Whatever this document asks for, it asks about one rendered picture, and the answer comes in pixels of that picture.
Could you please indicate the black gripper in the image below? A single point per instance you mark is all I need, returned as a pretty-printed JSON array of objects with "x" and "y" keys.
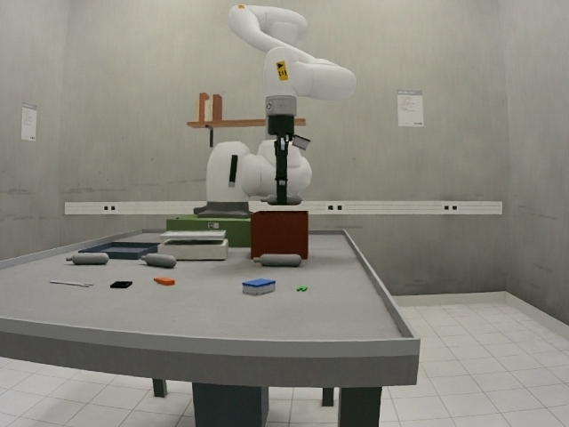
[{"x": 281, "y": 126}]

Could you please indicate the grey table edge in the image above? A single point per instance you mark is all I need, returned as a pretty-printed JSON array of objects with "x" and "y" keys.
[{"x": 221, "y": 345}]

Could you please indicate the red open box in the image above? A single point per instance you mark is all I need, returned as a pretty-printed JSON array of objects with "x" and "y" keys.
[{"x": 279, "y": 232}]

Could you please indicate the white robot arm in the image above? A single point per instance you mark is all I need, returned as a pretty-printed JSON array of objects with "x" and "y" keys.
[{"x": 233, "y": 174}]

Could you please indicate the orange block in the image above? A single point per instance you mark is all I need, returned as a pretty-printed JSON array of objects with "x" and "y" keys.
[{"x": 165, "y": 281}]

